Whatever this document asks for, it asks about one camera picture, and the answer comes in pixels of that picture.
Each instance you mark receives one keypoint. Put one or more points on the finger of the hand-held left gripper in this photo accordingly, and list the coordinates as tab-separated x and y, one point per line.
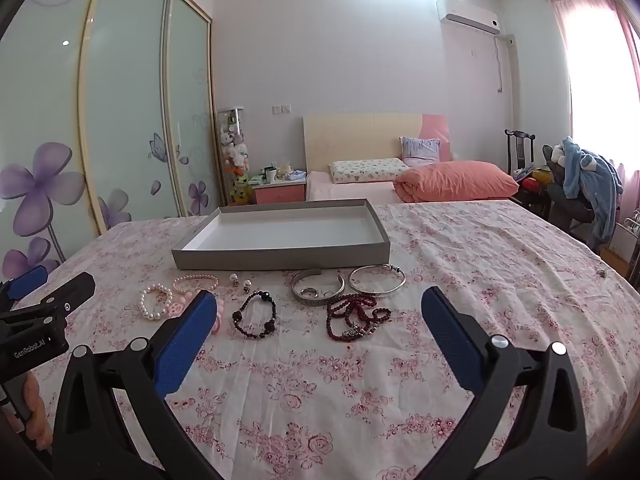
27	280
75	287

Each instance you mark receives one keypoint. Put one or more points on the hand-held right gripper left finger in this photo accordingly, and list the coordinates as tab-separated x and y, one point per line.
185	345

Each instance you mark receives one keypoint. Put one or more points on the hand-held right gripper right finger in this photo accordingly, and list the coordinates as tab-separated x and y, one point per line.
450	345

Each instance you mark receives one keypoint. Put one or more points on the thin silver round bangle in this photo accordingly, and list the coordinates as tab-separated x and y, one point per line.
372	290

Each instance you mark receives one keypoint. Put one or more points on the silver cuff bangle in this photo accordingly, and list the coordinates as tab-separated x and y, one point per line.
315	300

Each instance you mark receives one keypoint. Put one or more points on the grey cardboard tray box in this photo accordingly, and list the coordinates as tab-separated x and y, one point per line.
280	232

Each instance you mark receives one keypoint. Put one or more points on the person's left hand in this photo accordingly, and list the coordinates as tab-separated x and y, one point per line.
40	420

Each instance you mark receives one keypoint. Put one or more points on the pink floral tablecloth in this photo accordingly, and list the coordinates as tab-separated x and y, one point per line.
320	400

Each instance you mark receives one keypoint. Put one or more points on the orange duvet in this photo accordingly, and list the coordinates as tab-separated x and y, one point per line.
455	180

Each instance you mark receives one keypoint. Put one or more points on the pink nightstand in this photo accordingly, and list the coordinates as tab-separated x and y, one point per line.
280	193

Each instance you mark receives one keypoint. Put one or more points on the grey office chair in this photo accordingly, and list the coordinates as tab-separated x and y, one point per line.
560	200

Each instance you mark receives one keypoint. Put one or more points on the wardrobe with flower glass doors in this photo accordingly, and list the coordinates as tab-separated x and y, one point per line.
125	110

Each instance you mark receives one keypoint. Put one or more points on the bed with pink sheet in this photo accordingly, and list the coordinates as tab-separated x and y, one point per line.
350	190

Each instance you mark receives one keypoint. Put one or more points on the white mug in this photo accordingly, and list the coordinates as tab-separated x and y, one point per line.
271	175

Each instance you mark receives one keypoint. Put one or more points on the floral print pillow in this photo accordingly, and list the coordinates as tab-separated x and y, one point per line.
365	170

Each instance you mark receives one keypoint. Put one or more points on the glass tube of plush toys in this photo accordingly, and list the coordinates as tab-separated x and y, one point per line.
235	155

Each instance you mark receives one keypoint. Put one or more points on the lilac pillow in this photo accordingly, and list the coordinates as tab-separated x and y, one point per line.
420	150

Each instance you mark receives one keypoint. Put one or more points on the dark wooden chair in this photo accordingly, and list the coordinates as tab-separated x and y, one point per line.
520	147

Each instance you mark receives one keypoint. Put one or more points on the blue garment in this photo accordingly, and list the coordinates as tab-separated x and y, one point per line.
590	175

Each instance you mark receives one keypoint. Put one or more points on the beige and pink headboard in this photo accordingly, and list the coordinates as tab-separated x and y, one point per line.
360	135

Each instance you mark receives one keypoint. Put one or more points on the pink curtain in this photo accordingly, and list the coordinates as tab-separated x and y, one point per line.
625	85

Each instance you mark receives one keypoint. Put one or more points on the white air conditioner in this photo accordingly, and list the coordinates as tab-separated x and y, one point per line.
467	12

